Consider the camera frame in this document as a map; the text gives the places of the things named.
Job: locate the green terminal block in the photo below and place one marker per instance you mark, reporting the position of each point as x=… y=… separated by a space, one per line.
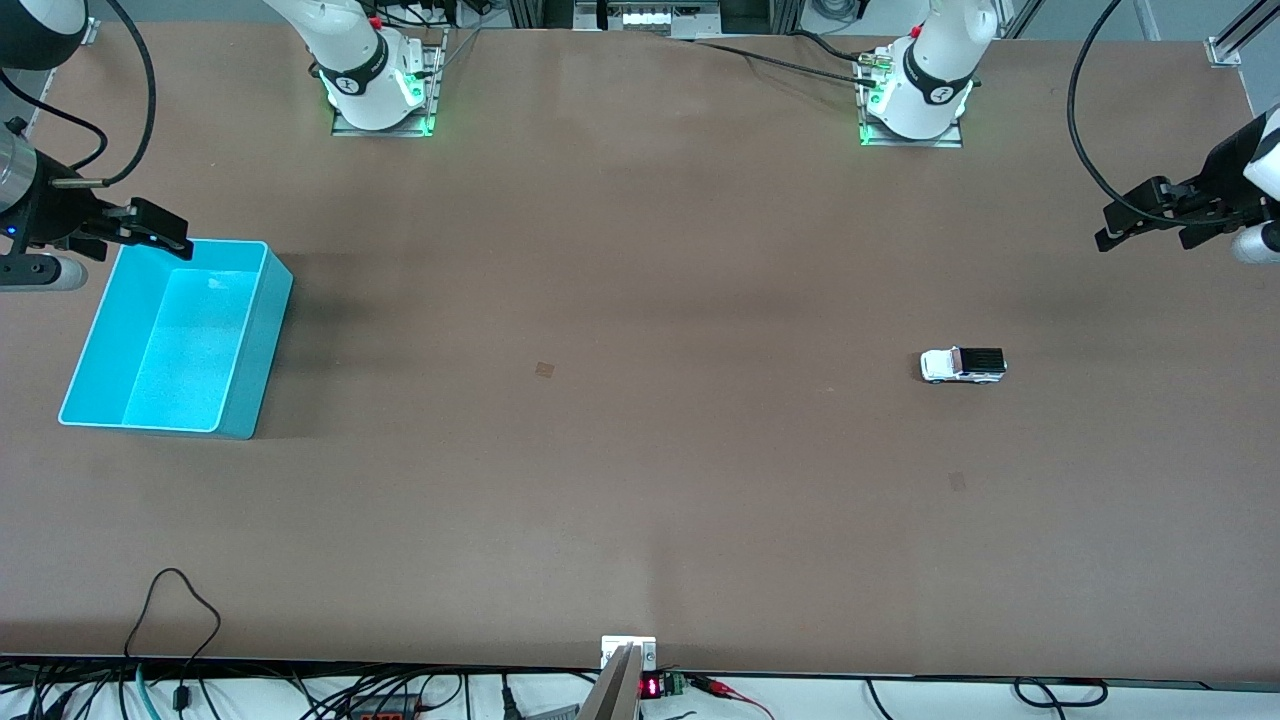
x=674 y=684

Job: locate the red LED display module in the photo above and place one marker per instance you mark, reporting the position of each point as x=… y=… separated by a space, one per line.
x=650 y=687

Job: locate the cyan plastic bin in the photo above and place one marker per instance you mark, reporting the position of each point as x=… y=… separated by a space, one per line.
x=180 y=350

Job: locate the orange power strip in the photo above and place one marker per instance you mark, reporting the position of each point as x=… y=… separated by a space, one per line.
x=385 y=710

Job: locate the grey lit control box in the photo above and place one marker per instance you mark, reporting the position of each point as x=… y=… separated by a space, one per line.
x=650 y=18

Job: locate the grey metal bar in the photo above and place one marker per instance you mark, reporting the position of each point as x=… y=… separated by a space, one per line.
x=610 y=695

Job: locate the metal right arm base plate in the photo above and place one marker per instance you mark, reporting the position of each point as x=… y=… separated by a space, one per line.
x=432 y=100

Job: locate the white mount bracket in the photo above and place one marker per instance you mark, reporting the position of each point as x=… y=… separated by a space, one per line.
x=612 y=645

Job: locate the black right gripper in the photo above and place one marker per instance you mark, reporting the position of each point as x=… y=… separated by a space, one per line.
x=52 y=212

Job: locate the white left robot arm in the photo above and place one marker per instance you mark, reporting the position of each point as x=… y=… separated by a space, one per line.
x=930 y=70

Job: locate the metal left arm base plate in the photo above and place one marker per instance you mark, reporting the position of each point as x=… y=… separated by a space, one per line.
x=945 y=141

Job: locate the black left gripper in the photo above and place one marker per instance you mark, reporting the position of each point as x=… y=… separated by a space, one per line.
x=1222 y=170

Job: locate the white jeep toy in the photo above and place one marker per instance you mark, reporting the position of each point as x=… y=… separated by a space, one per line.
x=960 y=366

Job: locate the red clip lead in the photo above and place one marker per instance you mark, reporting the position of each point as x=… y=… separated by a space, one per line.
x=722 y=688

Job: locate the aluminium frame corner post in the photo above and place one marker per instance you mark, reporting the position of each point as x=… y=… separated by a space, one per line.
x=90 y=32
x=1223 y=52

